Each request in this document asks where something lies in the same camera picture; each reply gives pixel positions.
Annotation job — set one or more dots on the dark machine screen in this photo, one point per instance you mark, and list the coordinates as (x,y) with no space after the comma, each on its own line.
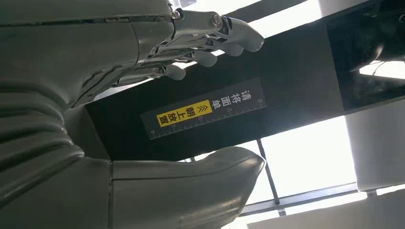
(354,47)

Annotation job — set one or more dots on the dark window frame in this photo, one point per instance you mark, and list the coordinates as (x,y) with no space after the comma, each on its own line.
(268,172)

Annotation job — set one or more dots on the black yellow ruler label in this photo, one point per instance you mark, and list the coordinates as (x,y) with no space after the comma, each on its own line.
(189,115)

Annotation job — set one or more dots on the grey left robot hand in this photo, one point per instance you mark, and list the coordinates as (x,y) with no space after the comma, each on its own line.
(79,47)

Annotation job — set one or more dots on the black inbound scanner machine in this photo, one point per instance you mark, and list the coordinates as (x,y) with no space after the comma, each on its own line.
(284,79)

